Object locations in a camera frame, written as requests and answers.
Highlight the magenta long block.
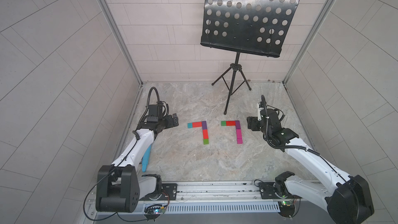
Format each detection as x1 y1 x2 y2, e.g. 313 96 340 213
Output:
236 129 242 139

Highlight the red block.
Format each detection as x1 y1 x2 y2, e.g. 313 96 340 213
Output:
226 121 236 126
202 129 209 140
192 121 203 128

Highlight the dark purple block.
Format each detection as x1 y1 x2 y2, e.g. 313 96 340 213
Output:
202 121 207 130

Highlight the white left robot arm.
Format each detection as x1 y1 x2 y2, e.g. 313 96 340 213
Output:
95 101 178 213

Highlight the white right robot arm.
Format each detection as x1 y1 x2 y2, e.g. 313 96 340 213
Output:
247 103 375 224

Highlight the blue flat object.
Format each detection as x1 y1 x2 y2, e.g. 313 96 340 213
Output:
142 145 152 172

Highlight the right circuit board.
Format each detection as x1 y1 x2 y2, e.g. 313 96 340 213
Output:
278 201 296 218

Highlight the circuit board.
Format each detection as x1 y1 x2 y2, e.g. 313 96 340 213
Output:
144 204 166 221
278 201 296 218

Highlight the left circuit board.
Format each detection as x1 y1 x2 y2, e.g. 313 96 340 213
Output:
144 204 166 221

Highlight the black music stand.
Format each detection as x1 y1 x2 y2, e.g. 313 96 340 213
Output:
200 0 300 96

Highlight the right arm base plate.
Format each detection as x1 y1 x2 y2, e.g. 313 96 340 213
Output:
255 181 293 200

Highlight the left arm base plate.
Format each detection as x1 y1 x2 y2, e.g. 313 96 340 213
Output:
142 183 178 201

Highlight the aluminium frame rail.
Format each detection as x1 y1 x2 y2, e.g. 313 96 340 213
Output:
86 178 347 206

